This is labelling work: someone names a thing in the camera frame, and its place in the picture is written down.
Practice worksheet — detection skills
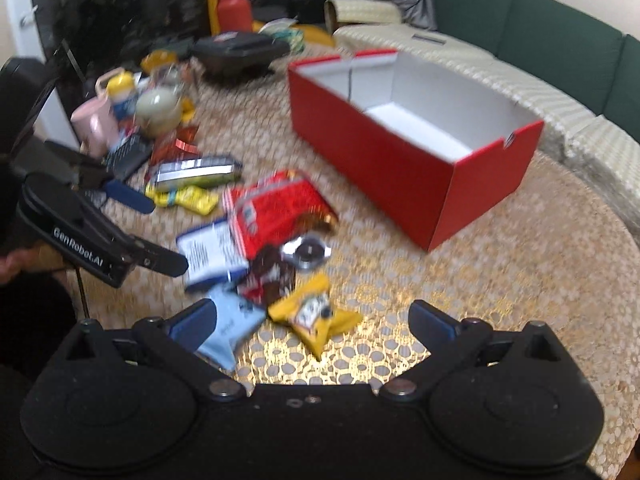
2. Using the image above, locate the green sofa with cover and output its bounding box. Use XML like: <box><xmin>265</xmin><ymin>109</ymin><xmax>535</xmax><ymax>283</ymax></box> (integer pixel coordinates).
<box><xmin>325</xmin><ymin>0</ymin><xmax>640</xmax><ymax>241</ymax></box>

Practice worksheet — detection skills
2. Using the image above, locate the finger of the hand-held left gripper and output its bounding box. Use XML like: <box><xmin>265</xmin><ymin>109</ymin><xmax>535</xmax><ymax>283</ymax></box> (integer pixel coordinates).
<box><xmin>44</xmin><ymin>140</ymin><xmax>157</xmax><ymax>216</ymax></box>
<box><xmin>125</xmin><ymin>236</ymin><xmax>190</xmax><ymax>277</ymax></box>

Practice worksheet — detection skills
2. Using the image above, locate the person's left hand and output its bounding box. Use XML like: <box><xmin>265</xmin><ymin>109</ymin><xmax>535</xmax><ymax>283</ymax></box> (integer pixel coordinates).
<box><xmin>0</xmin><ymin>247</ymin><xmax>66</xmax><ymax>287</ymax></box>

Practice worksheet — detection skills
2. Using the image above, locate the pink cup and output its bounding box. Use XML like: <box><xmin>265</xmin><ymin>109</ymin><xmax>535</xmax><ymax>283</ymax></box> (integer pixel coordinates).
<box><xmin>70</xmin><ymin>96</ymin><xmax>120</xmax><ymax>158</ymax></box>

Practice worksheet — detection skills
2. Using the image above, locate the round silver foil snack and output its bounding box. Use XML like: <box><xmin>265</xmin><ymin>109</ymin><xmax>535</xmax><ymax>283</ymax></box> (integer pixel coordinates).
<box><xmin>281</xmin><ymin>235</ymin><xmax>333</xmax><ymax>271</ymax></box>

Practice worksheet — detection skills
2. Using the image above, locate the red cardboard box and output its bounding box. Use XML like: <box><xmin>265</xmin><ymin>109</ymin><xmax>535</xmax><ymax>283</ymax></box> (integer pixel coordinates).
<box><xmin>287</xmin><ymin>49</ymin><xmax>545</xmax><ymax>252</ymax></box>

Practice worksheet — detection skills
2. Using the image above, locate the brown chocolate snack packet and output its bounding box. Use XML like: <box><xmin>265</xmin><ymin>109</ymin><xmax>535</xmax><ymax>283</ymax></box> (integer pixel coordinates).
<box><xmin>237</xmin><ymin>245</ymin><xmax>297</xmax><ymax>306</ymax></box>

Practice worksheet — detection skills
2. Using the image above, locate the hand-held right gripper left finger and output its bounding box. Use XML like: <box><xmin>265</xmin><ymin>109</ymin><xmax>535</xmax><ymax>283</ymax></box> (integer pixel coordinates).
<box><xmin>67</xmin><ymin>299</ymin><xmax>246</xmax><ymax>403</ymax></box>

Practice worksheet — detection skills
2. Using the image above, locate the red foil snack packet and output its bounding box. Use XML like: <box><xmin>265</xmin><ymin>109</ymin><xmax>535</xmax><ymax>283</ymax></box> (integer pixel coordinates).
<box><xmin>150</xmin><ymin>125</ymin><xmax>201</xmax><ymax>166</ymax></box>

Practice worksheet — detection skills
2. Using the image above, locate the yellow snack packet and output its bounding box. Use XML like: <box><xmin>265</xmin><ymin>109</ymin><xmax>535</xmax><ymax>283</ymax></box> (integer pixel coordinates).
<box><xmin>267</xmin><ymin>274</ymin><xmax>363</xmax><ymax>361</ymax></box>

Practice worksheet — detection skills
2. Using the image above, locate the black tabletop appliance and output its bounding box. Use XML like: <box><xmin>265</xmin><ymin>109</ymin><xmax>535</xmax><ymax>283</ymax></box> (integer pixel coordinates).
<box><xmin>192</xmin><ymin>31</ymin><xmax>292</xmax><ymax>81</ymax></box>

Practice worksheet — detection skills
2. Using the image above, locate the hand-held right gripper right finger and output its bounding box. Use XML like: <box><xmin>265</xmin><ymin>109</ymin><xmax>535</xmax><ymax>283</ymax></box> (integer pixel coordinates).
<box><xmin>379</xmin><ymin>300</ymin><xmax>566</xmax><ymax>403</ymax></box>

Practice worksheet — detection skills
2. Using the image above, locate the yellow round container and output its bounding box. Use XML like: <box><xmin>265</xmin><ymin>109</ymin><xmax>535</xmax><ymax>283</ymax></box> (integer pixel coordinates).
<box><xmin>140</xmin><ymin>50</ymin><xmax>178</xmax><ymax>73</ymax></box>

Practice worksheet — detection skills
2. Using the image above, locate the yellow blue candy packet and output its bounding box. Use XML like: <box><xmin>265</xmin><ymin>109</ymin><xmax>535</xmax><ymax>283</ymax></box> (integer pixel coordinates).
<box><xmin>145</xmin><ymin>185</ymin><xmax>220</xmax><ymax>216</ymax></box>

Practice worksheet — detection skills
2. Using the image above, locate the green tissue pack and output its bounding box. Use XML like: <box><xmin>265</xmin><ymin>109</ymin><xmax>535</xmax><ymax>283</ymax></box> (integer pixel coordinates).
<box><xmin>260</xmin><ymin>17</ymin><xmax>306</xmax><ymax>53</ymax></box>

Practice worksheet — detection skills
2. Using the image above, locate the silver snack bar packet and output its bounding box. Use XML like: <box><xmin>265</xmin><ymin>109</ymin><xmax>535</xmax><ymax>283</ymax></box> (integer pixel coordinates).
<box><xmin>150</xmin><ymin>156</ymin><xmax>243</xmax><ymax>192</ymax></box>

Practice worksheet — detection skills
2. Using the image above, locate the light blue snack packet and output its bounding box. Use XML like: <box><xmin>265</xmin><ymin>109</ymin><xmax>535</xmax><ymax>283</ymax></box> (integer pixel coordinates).
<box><xmin>195</xmin><ymin>287</ymin><xmax>267</xmax><ymax>372</ymax></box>

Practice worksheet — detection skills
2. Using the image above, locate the white blue-edged snack packet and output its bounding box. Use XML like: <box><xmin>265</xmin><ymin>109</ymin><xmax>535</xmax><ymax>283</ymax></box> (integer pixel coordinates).
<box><xmin>176</xmin><ymin>219</ymin><xmax>251</xmax><ymax>293</ymax></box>

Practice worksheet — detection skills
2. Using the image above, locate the yellow blue kids bottle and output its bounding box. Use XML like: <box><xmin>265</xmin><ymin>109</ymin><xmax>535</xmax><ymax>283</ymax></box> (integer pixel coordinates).
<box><xmin>95</xmin><ymin>71</ymin><xmax>138</xmax><ymax>121</ymax></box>

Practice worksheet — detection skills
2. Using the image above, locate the red water bottle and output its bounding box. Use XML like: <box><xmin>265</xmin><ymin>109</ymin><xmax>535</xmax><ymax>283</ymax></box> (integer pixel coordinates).
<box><xmin>216</xmin><ymin>0</ymin><xmax>253</xmax><ymax>36</ymax></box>

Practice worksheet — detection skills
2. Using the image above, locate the large red snack bag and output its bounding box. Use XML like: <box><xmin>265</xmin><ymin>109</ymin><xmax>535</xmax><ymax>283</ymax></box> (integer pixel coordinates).
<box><xmin>222</xmin><ymin>170</ymin><xmax>340</xmax><ymax>261</ymax></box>

